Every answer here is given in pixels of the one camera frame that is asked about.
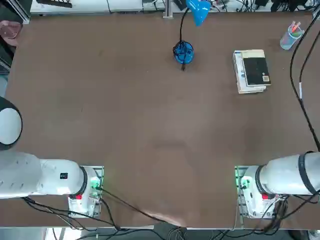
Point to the black and cream book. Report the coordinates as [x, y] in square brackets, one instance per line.
[256, 70]

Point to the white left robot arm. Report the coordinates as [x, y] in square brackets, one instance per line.
[25, 172]

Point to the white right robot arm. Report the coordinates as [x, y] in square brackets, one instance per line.
[282, 175]

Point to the white paperback book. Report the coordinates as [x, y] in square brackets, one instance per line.
[237, 75]

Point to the blue desk lamp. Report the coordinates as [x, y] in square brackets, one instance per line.
[198, 12]

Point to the clear plastic pen cup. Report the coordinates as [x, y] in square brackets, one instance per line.
[287, 41]

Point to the green marker pen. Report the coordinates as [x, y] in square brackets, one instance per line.
[297, 33]

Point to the pink marker pen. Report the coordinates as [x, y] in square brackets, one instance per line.
[296, 25]

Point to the pink cap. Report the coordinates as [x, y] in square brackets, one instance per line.
[8, 31]

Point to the aluminium profile post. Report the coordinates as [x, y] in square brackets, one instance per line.
[168, 10]

